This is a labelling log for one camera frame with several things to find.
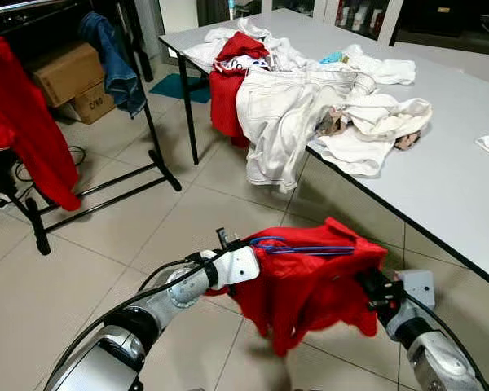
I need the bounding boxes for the blue plastic hanger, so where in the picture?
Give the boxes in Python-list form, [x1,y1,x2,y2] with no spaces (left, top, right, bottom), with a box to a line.
[249,236,355,255]

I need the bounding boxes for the white shirt tan sleeves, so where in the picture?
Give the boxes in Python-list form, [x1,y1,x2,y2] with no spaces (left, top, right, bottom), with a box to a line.
[310,94,434,178]

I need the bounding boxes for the red jersey white print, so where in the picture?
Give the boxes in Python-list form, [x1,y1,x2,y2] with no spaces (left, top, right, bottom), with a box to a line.
[209,31,271,149]

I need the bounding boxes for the beige jeans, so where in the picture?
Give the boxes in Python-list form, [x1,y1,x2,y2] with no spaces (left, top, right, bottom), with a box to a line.
[236,68,377,194]

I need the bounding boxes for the white rumpled clothes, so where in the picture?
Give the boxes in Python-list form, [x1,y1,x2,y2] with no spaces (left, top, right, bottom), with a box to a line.
[182,18,311,72]

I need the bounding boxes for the blue denim garment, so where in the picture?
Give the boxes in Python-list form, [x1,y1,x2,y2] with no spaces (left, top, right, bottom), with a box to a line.
[77,11,148,117]

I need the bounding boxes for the white t-shirt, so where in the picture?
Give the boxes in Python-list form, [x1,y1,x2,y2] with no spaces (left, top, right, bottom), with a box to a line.
[342,43,416,86]

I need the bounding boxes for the brown cardboard box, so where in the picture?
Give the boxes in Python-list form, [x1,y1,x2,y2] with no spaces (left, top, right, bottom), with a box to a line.
[29,42,117,125]

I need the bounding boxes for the red shirt white trim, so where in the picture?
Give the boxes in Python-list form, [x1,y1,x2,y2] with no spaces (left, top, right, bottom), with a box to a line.
[0,37,81,211]

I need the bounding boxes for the white TV cabinet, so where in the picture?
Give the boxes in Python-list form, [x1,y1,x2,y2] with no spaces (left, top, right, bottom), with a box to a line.
[261,0,489,58]

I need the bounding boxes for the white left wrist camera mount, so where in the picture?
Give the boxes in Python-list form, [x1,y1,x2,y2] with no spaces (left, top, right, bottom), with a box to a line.
[220,244,260,286]

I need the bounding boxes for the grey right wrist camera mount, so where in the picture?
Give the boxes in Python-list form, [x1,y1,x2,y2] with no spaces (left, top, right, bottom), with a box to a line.
[399,269,435,309]

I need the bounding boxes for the black clothes rack silver rail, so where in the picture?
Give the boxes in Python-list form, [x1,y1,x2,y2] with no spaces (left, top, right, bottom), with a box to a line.
[0,0,183,256]

